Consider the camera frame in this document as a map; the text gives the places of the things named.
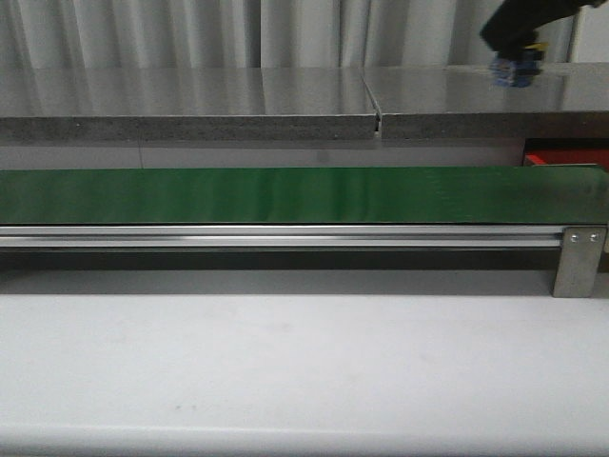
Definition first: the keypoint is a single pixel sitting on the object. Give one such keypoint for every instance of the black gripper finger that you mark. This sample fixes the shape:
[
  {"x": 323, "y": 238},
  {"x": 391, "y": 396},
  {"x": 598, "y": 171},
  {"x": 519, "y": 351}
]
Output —
[{"x": 515, "y": 23}]

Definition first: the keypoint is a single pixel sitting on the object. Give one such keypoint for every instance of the yellow mushroom push button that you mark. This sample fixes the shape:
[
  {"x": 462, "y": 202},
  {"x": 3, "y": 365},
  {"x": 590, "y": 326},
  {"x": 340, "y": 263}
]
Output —
[{"x": 518, "y": 67}]

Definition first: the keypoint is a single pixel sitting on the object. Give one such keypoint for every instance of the red plastic tray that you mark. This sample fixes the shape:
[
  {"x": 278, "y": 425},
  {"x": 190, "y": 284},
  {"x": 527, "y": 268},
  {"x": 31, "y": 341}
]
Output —
[{"x": 567, "y": 157}]

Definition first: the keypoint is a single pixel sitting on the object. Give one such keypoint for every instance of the green conveyor belt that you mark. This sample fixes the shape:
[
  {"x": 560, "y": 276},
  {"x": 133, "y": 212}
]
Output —
[{"x": 542, "y": 195}]

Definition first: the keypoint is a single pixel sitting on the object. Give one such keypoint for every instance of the left grey stone slab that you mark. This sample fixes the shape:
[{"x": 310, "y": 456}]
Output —
[{"x": 182, "y": 105}]

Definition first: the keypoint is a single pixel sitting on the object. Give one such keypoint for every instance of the grey pleated curtain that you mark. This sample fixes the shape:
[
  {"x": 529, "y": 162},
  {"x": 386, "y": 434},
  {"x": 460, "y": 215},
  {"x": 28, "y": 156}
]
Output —
[{"x": 242, "y": 34}]

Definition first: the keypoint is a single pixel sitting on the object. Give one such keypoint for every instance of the steel conveyor support bracket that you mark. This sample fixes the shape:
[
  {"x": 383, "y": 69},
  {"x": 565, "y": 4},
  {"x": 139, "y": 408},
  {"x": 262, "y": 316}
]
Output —
[{"x": 580, "y": 253}]

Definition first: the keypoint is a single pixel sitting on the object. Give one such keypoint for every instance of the aluminium conveyor side rail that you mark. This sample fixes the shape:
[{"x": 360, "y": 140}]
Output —
[{"x": 282, "y": 236}]

